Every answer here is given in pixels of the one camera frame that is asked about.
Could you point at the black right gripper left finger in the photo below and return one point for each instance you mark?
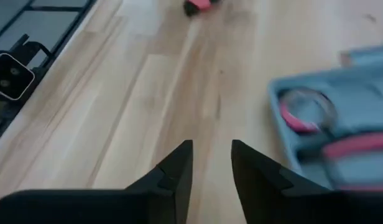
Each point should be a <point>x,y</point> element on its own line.
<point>166,202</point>

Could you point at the red black hex key set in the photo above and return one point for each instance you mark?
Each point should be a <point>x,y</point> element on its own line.
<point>197,5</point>

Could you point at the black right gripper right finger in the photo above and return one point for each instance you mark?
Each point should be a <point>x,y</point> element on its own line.
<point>266,196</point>

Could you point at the grey-blue plastic tool case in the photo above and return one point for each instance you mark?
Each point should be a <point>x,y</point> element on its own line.
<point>359,90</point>

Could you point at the red tape measure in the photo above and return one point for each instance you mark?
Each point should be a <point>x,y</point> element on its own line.
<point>295,123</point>

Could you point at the black aluminium table frame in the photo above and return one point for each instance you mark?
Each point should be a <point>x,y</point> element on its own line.
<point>54,8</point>

